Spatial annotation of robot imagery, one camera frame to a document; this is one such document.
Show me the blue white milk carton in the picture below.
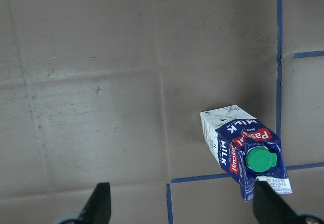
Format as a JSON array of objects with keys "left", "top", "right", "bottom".
[{"left": 200, "top": 105, "right": 292, "bottom": 201}]

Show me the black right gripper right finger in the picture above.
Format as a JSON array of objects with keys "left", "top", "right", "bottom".
[{"left": 253, "top": 181, "right": 304, "bottom": 224}]

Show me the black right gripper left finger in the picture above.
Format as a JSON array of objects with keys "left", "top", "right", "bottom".
[{"left": 77, "top": 183, "right": 111, "bottom": 223}]

